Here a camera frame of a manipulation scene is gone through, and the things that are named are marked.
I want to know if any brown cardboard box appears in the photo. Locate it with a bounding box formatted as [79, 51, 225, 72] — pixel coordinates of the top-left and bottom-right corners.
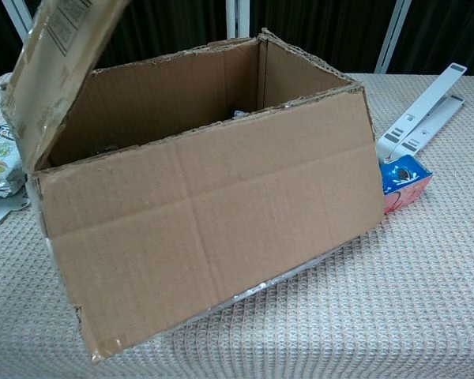
[0, 0, 388, 362]

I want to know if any blue cookie box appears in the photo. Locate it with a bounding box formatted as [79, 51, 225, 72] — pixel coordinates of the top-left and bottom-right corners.
[378, 154, 434, 215]

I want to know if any beige waffle tablecloth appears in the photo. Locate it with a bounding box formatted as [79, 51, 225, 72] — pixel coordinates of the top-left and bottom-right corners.
[0, 70, 474, 379]

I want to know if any white folding laptop stand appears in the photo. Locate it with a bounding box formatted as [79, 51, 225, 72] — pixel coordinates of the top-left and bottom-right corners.
[374, 62, 469, 163]

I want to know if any white cardboard hang card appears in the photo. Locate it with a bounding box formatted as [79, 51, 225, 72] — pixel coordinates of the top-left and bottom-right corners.
[0, 196, 32, 227]

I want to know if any green peanut snack bag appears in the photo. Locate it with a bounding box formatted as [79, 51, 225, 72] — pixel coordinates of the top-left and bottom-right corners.
[0, 125, 28, 198]

